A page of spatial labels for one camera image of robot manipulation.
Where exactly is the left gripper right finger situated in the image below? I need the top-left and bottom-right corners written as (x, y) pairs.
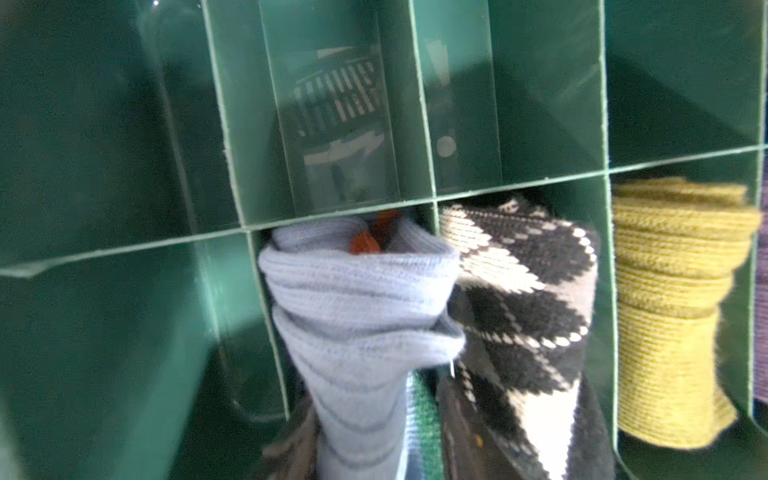
top-left (437, 376), bottom-right (521, 480)

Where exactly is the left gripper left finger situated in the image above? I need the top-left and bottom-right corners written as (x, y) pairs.
top-left (251, 398), bottom-right (320, 480)

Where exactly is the black grey argyle sock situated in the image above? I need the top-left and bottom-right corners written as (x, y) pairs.
top-left (440, 197), bottom-right (615, 479)

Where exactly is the blue orange green striped sock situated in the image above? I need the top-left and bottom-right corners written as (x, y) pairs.
top-left (258, 217), bottom-right (465, 479)

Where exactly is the olive rolled sock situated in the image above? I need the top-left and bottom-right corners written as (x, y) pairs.
top-left (612, 177), bottom-right (762, 450)

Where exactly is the purple rolled sock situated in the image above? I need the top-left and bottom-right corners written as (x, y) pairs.
top-left (752, 173), bottom-right (768, 406)

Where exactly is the green compartment tray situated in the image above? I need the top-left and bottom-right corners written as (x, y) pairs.
top-left (1, 1), bottom-right (767, 479)

